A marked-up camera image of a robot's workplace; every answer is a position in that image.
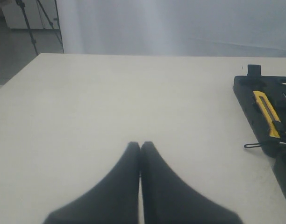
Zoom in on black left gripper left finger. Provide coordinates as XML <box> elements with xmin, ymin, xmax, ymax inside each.
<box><xmin>44</xmin><ymin>142</ymin><xmax>140</xmax><ymax>224</ymax></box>

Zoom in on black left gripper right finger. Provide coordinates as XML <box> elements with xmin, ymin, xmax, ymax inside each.
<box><xmin>141</xmin><ymin>141</ymin><xmax>242</xmax><ymax>224</ymax></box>

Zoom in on yellow tape measure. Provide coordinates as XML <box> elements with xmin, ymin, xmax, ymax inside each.
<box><xmin>243</xmin><ymin>141</ymin><xmax>286</xmax><ymax>168</ymax></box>

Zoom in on yellow utility knife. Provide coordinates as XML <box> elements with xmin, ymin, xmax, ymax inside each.
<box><xmin>253</xmin><ymin>91</ymin><xmax>281</xmax><ymax>139</ymax></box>

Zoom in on black plastic tool case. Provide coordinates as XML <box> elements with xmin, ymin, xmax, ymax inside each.
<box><xmin>233</xmin><ymin>64</ymin><xmax>286</xmax><ymax>199</ymax></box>

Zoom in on black tripod stand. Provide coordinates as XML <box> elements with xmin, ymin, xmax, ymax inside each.
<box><xmin>0</xmin><ymin>0</ymin><xmax>64</xmax><ymax>79</ymax></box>

